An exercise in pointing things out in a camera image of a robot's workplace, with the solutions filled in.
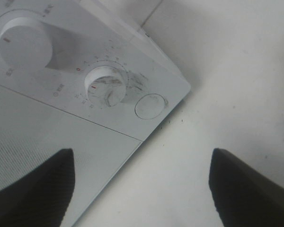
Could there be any round door release button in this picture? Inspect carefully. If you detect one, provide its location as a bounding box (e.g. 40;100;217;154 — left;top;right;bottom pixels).
135;94;166;120

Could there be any white microwave oven body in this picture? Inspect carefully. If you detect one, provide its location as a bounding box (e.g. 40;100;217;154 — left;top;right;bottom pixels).
0;0;191;227

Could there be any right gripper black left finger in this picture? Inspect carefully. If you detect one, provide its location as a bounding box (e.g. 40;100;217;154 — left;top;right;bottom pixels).
0;148;75;227

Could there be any upper white power knob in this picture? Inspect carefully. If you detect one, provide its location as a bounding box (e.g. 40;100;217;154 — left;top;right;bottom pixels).
0;17;53;71

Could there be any white microwave door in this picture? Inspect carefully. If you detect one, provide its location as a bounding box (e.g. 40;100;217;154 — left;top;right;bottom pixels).
0;86;140;227

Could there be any lower white timer knob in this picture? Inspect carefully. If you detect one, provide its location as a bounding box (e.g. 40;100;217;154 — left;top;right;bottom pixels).
84;66;127;107

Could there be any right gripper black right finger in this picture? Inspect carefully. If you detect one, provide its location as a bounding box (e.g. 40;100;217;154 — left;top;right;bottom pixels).
209;148;284;227

